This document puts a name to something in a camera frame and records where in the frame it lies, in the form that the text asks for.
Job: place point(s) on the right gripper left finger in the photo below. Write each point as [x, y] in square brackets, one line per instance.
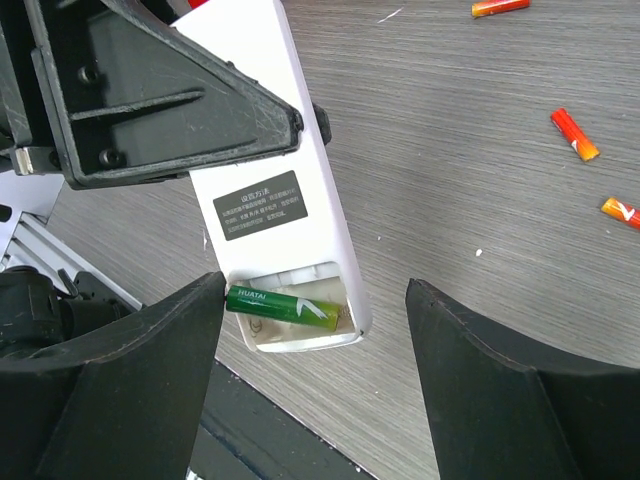
[93, 394]

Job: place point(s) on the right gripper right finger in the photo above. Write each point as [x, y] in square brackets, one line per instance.
[502, 405]

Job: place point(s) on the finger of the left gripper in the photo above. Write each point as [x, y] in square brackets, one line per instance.
[323, 123]
[131, 100]

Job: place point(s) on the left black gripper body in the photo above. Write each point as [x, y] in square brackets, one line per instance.
[27, 143]

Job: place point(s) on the white remote control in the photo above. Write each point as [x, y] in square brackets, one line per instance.
[277, 224]

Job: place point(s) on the green battery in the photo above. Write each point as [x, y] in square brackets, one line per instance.
[284, 308]

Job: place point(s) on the red plastic bin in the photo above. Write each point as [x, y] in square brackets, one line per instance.
[196, 3]

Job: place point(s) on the red battery near bin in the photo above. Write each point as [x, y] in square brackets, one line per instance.
[493, 7]

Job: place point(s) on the red orange battery lower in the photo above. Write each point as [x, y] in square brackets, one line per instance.
[622, 212]

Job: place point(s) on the red orange battery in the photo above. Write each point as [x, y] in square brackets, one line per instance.
[575, 136]
[622, 212]

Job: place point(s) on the red orange battery centre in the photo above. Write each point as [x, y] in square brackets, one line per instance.
[575, 136]

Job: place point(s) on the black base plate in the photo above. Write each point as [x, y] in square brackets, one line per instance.
[244, 435]

